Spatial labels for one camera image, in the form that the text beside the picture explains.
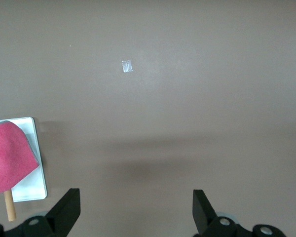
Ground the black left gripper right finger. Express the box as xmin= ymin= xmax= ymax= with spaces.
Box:
xmin=193 ymin=189 xmax=287 ymax=237

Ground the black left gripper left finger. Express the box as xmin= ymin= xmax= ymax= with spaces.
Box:
xmin=0 ymin=188 xmax=81 ymax=237

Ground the pink microfibre cloth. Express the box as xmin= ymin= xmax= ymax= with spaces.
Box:
xmin=0 ymin=120 xmax=40 ymax=197

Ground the white rectangular tray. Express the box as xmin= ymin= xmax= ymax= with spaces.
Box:
xmin=0 ymin=117 xmax=48 ymax=202

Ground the clear tape piece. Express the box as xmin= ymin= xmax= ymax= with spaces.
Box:
xmin=121 ymin=60 xmax=134 ymax=74

